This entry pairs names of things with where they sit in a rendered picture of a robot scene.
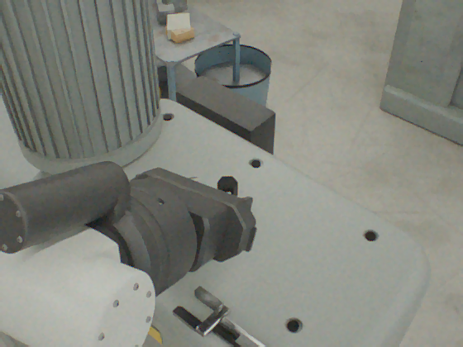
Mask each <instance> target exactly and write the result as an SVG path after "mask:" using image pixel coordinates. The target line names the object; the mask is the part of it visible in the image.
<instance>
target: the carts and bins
mask: <svg viewBox="0 0 463 347"><path fill-rule="evenodd" d="M150 9H151V15H152V21H153V28H152V29H153V35H154V42H155V55H156V58H157V59H159V60H157V61H156V68H157V74H158V82H159V89H160V99H168V100H171V101H174V102H176V92H177V90H179V89H180V88H181V87H182V86H184V85H185V84H186V83H188V82H190V81H192V80H194V79H196V78H197V77H199V76H204V77H206V78H209V79H211V80H212V81H214V82H216V83H219V84H221V85H222V86H224V87H226V88H230V89H231V90H233V91H235V92H237V93H239V94H241V95H243V96H245V97H248V98H249V99H251V100H254V101H255V102H258V103H259V104H261V105H263V106H265V107H266V103H267V97H268V91H269V85H270V74H271V72H272V69H271V67H272V68H273V63H272V60H271V58H270V57H269V56H268V55H267V54H265V53H264V52H263V51H261V50H258V49H256V48H254V47H251V46H248V45H240V38H241V35H240V33H239V32H237V31H234V30H232V29H230V28H229V27H227V26H224V25H223V24H221V23H219V22H218V21H215V20H214V19H212V18H211V17H209V16H208V15H206V14H204V13H201V12H200V11H198V10H197V9H195V8H193V7H191V6H190V5H188V1H187V0H150ZM231 42H233V45H227V44H228V43H231ZM196 56H197V59H196V60H197V61H196V60H195V61H194V64H195V63H196V64H195V68H194V70H195V72H196V73H194V72H193V71H192V70H190V69H189V68H186V67H184V66H183V65H182V64H181V63H183V62H184V61H186V60H189V59H192V58H194V57H196ZM271 63H272V65H271Z"/></svg>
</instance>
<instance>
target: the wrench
mask: <svg viewBox="0 0 463 347"><path fill-rule="evenodd" d="M194 292H195V296H196V298H197V299H198V300H199V301H201V302H202V303H204V304H205V305H206V306H208V307H209V308H210V309H212V310H213V313H212V314H211V315H210V316H209V317H207V318H206V319H205V320H204V321H203V322H201V321H200V320H199V319H198V318H197V317H196V316H194V315H193V314H192V313H190V312H189V311H188V310H186V309H184V308H183V307H181V306H177V307H176V308H175V309H174V310H173V311H172V312H173V315H174V316H175V317H176V318H178V319H179V320H180V321H182V322H183V323H184V324H185V325H186V326H187V327H188V328H189V329H191V330H192V331H193V332H196V333H198V334H200V335H201V336H202V337H204V338H205V337H207V335H209V334H210V333H211V332H213V334H215V335H216V336H217V337H220V338H221V339H222V340H224V341H225V342H226V343H228V344H229V345H230V346H231V347H267V346H265V345H264V344H262V343H261V342H260V341H259V340H257V339H256V338H255V337H254V336H251V335H250V334H249V333H247V332H246V331H245V330H243V329H242V328H240V326H238V325H237V324H236V323H235V322H233V321H230V320H229V319H228V318H227V316H228V315H229V314H230V313H231V311H232V310H231V308H229V307H228V306H226V305H225V304H224V303H222V302H221V301H220V300H219V299H217V298H216V297H214V296H213V295H212V294H211V293H210V292H208V291H207V290H206V289H204V288H203V287H201V286H199V287H197V288H196V289H195V290H194Z"/></svg>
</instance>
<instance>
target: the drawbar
mask: <svg viewBox="0 0 463 347"><path fill-rule="evenodd" d="M217 189H219V190H221V191H223V192H226V193H231V194H233V195H235V196H238V182H237V181H236V179H235V178H234V177H233V176H221V177H220V179H219V181H218V182H217Z"/></svg>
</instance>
